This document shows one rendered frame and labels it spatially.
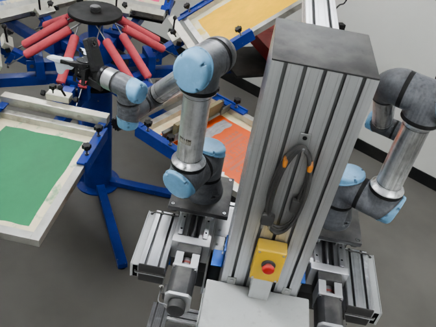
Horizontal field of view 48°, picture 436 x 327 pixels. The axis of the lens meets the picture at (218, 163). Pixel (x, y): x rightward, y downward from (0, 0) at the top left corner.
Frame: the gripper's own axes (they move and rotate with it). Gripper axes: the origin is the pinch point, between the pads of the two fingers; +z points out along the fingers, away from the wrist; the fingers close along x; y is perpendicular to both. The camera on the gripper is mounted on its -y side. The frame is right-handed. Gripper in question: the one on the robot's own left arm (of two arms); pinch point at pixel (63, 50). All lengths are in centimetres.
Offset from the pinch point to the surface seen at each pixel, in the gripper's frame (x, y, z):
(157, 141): 64, 60, -4
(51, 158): 24, 69, 28
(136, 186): 126, 147, 46
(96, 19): 91, 23, 65
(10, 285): 18, 167, 50
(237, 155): 88, 61, -39
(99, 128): 46, 56, 18
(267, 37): 197, 31, 4
